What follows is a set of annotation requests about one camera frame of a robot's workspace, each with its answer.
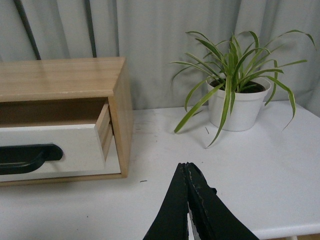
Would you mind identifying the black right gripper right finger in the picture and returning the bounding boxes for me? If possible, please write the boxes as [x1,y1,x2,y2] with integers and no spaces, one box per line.
[185,163,258,240]

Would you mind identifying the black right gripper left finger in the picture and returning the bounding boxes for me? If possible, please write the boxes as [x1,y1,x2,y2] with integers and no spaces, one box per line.
[144,163,189,240]

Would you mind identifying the white drawer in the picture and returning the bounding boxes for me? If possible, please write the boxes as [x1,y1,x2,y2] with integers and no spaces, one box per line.
[0,144,121,182]
[0,103,114,176]

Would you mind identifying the wooden drawer cabinet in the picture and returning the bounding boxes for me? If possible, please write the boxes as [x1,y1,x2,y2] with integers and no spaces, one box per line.
[0,57,134,186]

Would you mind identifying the white plant pot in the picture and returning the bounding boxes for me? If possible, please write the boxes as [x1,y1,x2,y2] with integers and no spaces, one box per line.
[208,77,271,132]

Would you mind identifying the green spider plant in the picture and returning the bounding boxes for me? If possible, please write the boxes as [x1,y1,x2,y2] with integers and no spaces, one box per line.
[169,29,316,148]

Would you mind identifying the grey curtain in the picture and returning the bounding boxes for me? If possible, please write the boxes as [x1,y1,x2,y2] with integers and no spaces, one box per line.
[0,0,320,115]

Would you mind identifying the black drawer handle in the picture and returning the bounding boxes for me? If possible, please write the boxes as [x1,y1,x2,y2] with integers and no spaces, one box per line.
[0,143,64,175]

